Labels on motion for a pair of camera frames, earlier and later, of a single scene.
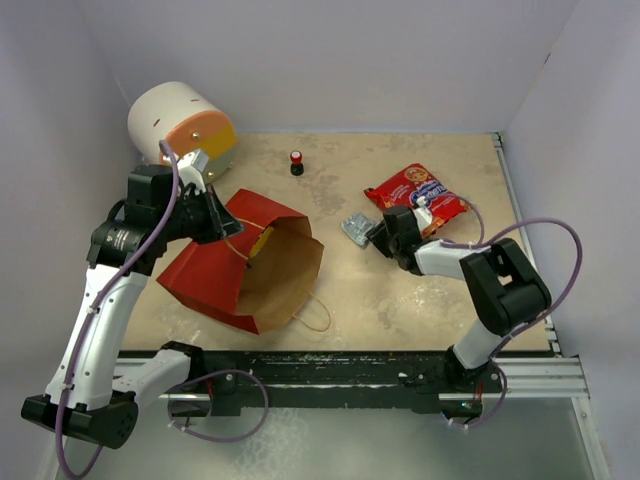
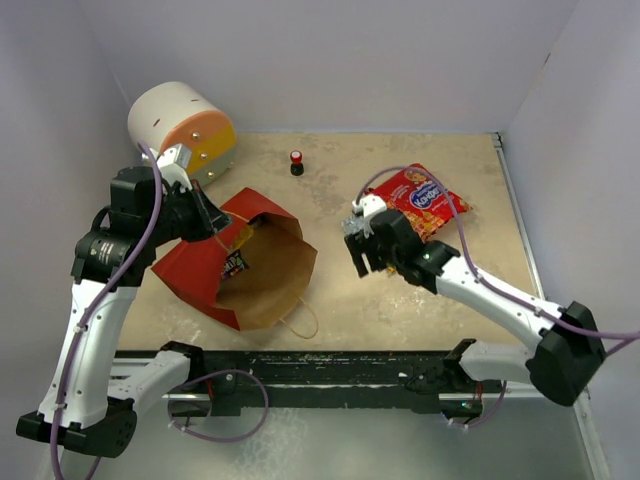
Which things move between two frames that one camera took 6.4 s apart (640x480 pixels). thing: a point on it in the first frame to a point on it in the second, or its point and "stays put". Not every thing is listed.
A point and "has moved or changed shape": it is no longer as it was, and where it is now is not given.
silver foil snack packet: [356, 225] stays put
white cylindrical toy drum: [186, 117] stays put
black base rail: [330, 381] stays put
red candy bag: [415, 181] stays put
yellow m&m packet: [262, 240] to [245, 234]
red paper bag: [264, 275] has moved or changed shape
